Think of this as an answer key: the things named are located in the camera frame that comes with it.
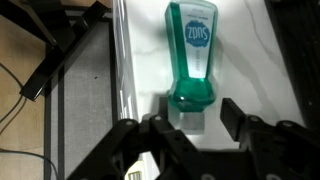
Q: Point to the black dish drying rack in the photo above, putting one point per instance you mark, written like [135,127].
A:
[300,50]

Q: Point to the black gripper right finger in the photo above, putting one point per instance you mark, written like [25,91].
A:
[276,146]

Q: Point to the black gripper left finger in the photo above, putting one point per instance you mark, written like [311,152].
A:
[173,146]

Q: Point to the grey panel with black frame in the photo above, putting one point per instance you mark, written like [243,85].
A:
[88,96]

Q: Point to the green dish soap bottle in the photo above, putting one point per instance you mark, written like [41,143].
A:
[193,90]

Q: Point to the black metal stand frame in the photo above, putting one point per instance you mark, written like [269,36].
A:
[56,46]

